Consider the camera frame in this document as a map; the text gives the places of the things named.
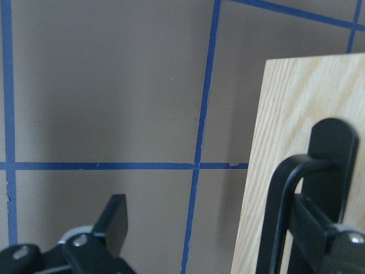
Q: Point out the black drawer handle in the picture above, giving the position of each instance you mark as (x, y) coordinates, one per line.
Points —
(323, 174)

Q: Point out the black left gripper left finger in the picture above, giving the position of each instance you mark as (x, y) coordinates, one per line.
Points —
(112, 225)

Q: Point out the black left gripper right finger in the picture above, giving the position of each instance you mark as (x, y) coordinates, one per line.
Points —
(312, 231)

